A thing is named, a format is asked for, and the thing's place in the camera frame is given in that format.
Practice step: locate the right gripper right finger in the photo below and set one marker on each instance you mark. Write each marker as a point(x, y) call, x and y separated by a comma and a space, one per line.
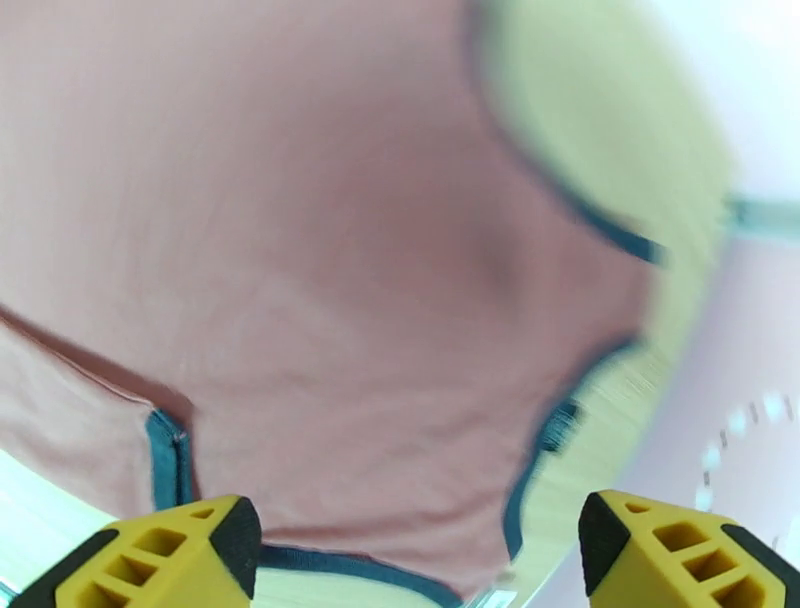
point(681, 556)

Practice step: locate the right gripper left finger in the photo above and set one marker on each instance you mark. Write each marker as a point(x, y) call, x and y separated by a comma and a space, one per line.
point(156, 556)

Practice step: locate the red shirt with navy trim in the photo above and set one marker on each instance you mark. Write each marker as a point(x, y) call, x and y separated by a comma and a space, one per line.
point(281, 250)

